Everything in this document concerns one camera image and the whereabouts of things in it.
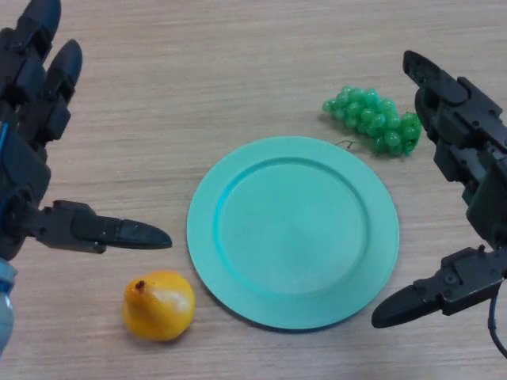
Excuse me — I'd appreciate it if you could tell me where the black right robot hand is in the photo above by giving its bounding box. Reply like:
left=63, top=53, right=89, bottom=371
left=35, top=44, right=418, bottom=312
left=371, top=50, right=507, bottom=329

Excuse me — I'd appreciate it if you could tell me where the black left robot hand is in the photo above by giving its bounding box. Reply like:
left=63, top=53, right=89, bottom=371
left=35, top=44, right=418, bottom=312
left=0, top=0, right=173, bottom=262

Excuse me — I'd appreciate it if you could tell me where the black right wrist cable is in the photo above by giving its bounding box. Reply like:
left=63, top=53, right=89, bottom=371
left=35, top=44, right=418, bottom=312
left=486, top=283, right=507, bottom=357

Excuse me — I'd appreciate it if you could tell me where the green round plate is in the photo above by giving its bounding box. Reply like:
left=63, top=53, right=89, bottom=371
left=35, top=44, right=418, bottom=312
left=186, top=136, right=400, bottom=333

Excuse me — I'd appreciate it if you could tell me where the yellow pear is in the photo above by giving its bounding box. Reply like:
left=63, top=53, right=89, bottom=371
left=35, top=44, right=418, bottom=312
left=121, top=270, right=196, bottom=342

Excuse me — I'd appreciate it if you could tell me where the green grape bunch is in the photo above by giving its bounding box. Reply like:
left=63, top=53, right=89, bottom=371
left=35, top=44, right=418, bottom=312
left=321, top=85, right=423, bottom=158

